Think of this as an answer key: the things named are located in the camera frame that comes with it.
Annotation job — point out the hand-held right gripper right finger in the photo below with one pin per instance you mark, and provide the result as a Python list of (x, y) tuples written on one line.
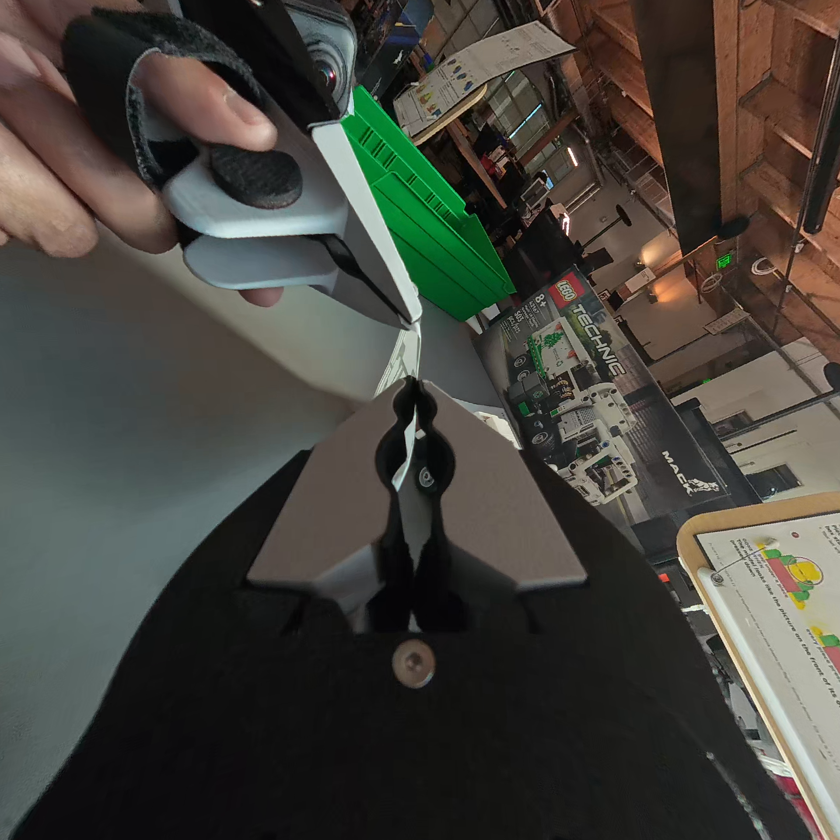
[(505, 518)]

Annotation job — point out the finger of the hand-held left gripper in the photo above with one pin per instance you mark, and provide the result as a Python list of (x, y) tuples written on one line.
[(371, 216)]

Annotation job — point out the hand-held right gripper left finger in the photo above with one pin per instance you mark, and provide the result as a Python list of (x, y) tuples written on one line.
[(328, 518)]

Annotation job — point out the white green sticker sheet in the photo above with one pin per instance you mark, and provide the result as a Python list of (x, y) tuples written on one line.
[(407, 354)]

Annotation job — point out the lego set box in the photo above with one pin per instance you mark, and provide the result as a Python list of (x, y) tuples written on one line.
[(590, 367)]

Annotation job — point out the person's left hand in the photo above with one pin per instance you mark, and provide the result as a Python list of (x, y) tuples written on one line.
[(39, 164)]

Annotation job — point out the green plastic bin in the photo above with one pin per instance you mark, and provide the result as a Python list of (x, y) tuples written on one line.
[(426, 216)]

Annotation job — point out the wooden board with paper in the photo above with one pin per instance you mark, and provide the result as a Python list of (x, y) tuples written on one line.
[(472, 72)]

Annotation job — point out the wooden instruction board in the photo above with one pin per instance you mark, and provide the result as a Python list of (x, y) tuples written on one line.
[(774, 623)]

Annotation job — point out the green exit sign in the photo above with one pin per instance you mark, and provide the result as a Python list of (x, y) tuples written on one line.
[(724, 261)]

